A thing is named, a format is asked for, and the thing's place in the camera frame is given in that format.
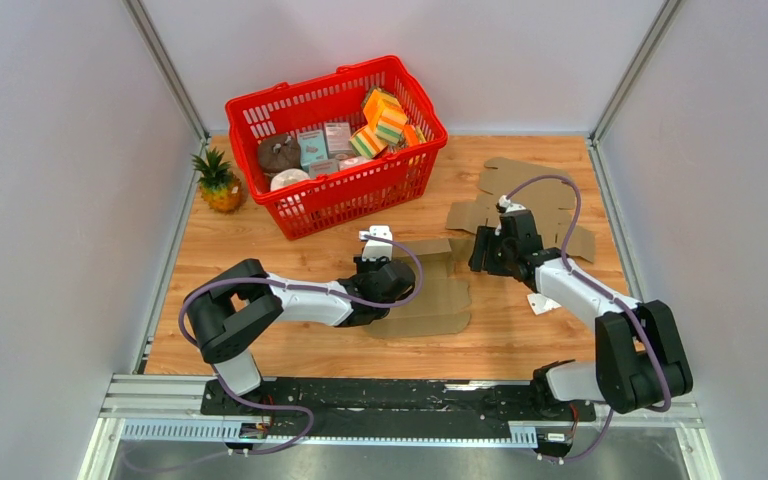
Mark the orange sponge right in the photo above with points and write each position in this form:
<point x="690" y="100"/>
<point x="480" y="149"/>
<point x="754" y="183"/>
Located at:
<point x="412" y="136"/>

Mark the brown cardboard box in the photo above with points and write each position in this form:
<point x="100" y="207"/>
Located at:
<point x="442" y="306"/>

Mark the small pineapple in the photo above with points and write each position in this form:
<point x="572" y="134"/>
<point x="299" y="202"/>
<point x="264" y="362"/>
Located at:
<point x="220" y="187"/>

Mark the striped sponge lower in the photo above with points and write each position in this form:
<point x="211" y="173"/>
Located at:
<point x="365" y="142"/>

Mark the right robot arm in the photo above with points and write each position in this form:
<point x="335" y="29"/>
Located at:
<point x="640" y="361"/>

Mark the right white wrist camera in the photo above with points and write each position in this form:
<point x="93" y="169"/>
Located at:
<point x="506" y="205"/>

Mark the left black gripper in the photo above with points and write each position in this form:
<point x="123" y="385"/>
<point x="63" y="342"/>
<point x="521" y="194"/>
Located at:
<point x="361" y="265"/>

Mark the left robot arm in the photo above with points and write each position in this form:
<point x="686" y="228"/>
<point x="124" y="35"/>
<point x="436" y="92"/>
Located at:
<point x="227" y="314"/>

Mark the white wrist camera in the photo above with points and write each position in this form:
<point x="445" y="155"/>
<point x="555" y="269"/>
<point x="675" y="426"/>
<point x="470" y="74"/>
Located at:
<point x="506" y="205"/>
<point x="377" y="241"/>

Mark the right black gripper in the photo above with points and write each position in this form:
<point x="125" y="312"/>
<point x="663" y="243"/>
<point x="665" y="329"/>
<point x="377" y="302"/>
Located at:
<point x="486" y="237"/>

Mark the small white plastic packet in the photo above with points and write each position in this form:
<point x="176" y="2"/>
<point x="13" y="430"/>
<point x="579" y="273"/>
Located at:
<point x="541" y="304"/>

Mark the brown round item in basket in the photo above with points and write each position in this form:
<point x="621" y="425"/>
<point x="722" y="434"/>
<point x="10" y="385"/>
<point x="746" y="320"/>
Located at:
<point x="278" y="153"/>

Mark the teal small box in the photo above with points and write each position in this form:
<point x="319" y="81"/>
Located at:
<point x="313" y="148"/>

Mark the white round tin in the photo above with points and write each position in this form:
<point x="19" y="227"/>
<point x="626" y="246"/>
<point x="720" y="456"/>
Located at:
<point x="288" y="178"/>

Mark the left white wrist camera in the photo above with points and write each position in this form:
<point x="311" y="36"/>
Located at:
<point x="377" y="241"/>

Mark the grey small box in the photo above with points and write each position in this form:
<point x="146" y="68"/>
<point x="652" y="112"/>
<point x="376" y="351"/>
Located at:
<point x="337" y="139"/>

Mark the red plastic shopping basket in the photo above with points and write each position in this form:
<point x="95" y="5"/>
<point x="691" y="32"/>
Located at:
<point x="314" y="205"/>

